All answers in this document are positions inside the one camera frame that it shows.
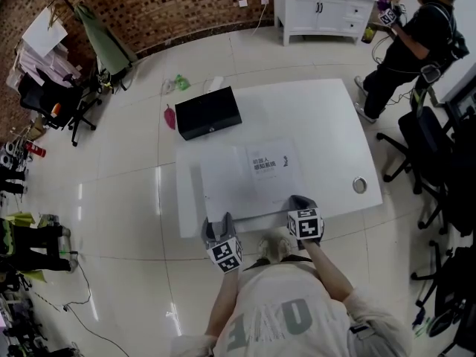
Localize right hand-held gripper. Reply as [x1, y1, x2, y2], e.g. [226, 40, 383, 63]
[286, 194, 325, 251]

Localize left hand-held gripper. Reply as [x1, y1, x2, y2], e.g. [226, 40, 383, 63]
[202, 211, 245, 275]

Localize white book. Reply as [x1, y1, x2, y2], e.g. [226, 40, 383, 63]
[199, 136, 306, 222]

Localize person's left forearm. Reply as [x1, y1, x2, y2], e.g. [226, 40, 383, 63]
[204, 269, 242, 340]

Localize person's right forearm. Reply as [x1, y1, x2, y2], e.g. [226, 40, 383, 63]
[303, 240, 355, 301]

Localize person's beige shoe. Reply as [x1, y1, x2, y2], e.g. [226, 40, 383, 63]
[257, 231, 293, 263]

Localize white table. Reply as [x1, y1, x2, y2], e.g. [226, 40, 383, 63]
[175, 78, 384, 239]

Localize person's light grey shirt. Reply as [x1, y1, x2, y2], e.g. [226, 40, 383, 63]
[170, 258, 414, 357]

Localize black box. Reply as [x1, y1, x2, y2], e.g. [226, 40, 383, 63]
[174, 86, 243, 141]

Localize magenta bag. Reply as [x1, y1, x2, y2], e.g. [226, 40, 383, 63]
[164, 103, 178, 131]

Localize black office chair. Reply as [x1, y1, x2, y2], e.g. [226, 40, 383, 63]
[410, 239, 476, 351]
[17, 68, 103, 147]
[376, 105, 454, 196]
[416, 113, 476, 238]

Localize white cabinet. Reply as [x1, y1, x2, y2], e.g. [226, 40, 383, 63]
[272, 0, 379, 47]

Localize red fire extinguisher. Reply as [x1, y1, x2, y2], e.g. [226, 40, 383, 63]
[25, 141, 48, 158]

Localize cardboard box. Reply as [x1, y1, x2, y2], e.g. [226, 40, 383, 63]
[22, 114, 48, 141]

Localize green ironing board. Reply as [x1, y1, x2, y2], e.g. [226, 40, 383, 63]
[73, 4, 138, 89]

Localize clothes rack with white board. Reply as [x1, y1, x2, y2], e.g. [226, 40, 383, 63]
[7, 0, 82, 92]

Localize black floor cable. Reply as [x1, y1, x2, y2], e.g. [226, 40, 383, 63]
[62, 251, 130, 357]

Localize white cable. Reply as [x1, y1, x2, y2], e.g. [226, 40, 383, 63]
[251, 3, 267, 37]

